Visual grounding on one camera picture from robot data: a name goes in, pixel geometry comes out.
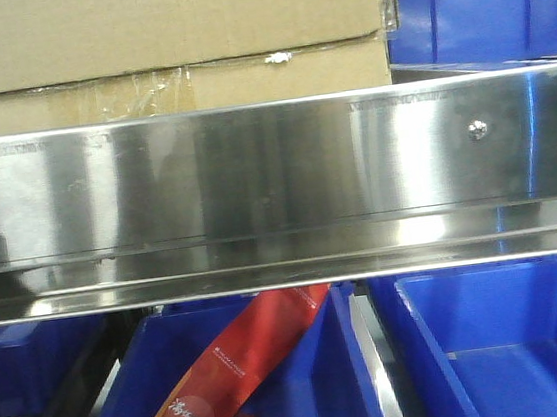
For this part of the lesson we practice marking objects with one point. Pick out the blue bin lower left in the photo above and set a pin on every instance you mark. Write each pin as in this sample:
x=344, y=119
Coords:
x=36, y=356

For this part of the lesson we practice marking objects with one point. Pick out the brown cardboard carton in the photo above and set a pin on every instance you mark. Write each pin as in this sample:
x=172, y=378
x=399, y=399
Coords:
x=72, y=62

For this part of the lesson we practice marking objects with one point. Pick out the steel shelf divider rail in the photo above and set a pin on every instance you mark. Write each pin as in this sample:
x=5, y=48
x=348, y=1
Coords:
x=376, y=353

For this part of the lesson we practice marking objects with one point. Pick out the blue bin lower centre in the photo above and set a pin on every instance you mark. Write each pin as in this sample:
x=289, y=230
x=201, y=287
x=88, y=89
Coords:
x=324, y=376

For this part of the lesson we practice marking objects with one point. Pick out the red snack package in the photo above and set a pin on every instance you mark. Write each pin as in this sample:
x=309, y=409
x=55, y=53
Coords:
x=241, y=357

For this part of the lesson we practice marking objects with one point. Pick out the stainless steel shelf rail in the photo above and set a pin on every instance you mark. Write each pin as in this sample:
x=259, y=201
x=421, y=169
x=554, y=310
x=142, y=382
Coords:
x=403, y=178

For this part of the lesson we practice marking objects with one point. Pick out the blue bin lower right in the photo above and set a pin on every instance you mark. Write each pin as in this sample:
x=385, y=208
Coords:
x=480, y=342

